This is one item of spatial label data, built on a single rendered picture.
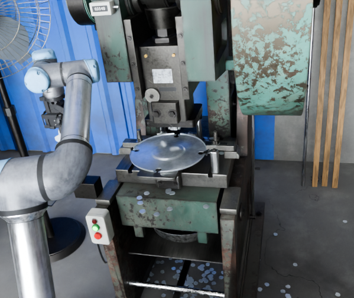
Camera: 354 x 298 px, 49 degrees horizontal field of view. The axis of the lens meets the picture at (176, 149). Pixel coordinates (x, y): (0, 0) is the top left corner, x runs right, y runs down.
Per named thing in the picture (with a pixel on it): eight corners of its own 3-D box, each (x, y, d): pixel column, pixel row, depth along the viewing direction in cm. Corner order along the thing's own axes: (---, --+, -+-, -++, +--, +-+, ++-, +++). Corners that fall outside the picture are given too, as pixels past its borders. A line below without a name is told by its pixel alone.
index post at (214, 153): (218, 173, 145) (217, 151, 140) (210, 172, 146) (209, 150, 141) (220, 169, 147) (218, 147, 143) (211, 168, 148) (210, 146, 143)
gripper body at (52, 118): (55, 120, 145) (46, 90, 139) (76, 121, 143) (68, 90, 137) (44, 130, 139) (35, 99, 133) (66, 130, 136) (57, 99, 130)
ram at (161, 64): (184, 126, 140) (176, 44, 126) (145, 125, 144) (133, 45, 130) (194, 107, 155) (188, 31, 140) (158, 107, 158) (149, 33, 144)
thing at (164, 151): (144, 133, 163) (143, 132, 163) (212, 135, 156) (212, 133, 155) (118, 170, 139) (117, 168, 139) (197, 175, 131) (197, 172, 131)
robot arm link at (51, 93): (66, 78, 135) (54, 87, 128) (69, 91, 137) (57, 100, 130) (46, 78, 137) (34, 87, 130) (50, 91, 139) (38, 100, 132)
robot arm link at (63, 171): (88, 177, 89) (94, 47, 119) (39, 183, 88) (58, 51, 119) (98, 203, 98) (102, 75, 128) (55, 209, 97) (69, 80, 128)
